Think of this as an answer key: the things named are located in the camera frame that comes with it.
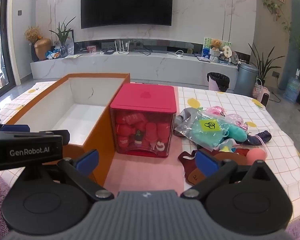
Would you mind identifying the black wall television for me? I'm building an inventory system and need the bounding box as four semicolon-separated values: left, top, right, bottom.
81;0;173;29

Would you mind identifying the pink patterned fabric pouch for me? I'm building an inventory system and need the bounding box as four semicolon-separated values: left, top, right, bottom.
225;114;248;131

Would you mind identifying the tall floor plant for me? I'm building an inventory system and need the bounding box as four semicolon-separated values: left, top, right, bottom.
248;43;285;85

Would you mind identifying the grey metal trash can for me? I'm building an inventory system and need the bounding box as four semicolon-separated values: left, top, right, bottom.
234;62;258;97

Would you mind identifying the blue water jug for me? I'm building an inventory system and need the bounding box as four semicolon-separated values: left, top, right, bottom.
283;69;300;103

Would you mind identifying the orange cardboard storage box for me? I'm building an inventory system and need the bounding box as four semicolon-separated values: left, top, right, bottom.
7;73;130;185

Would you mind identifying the green potted plant on shelf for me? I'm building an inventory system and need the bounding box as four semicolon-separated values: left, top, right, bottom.
50;17;76;58

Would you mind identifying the teddy bear on shelf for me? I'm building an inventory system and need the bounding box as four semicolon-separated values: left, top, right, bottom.
210;39;222;50

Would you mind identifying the red lidded transparent box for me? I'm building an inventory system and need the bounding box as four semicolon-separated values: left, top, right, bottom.
110;83;177;158

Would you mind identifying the pink feather tassel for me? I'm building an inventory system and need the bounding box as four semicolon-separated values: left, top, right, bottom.
205;106;226;116

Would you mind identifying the grey silver cloth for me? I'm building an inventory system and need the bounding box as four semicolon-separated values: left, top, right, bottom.
173;107;200;128

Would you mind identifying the white wifi router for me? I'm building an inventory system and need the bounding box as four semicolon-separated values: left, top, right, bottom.
113;40;130;55

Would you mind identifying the pink foam ball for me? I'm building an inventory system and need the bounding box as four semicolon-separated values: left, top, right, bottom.
246;148;267;165

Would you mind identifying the teal plush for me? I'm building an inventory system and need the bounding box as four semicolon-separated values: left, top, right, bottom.
174;110;247;149

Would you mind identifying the dark red felt piece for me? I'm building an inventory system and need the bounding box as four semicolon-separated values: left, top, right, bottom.
178;148;249;186

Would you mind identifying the navy blue cloth cap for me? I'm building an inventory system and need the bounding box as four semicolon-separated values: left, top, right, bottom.
243;131;272;146

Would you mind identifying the golden brown vase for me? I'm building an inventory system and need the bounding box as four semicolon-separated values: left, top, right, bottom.
34;38;52;61

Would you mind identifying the lemon print checkered tablecloth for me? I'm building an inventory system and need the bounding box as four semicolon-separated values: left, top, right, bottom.
0;80;300;221

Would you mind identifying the pink trash bin black liner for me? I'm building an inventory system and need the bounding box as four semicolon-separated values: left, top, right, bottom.
207;72;230;93

